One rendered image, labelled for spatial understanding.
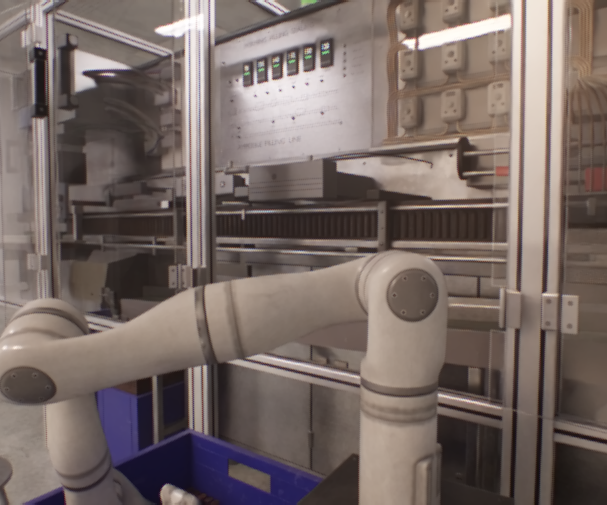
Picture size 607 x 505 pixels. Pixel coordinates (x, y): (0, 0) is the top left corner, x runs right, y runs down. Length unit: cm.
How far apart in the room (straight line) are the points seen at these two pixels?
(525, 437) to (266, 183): 91
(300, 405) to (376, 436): 100
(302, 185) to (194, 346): 83
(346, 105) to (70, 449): 136
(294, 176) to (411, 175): 38
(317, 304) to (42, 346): 30
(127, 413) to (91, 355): 132
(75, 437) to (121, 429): 122
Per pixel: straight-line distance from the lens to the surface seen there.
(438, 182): 143
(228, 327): 51
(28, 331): 57
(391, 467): 58
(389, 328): 52
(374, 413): 56
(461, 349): 99
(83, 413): 69
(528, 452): 94
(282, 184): 132
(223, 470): 113
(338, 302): 57
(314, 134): 175
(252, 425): 174
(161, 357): 53
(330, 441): 154
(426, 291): 52
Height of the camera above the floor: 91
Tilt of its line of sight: 3 degrees down
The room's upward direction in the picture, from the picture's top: straight up
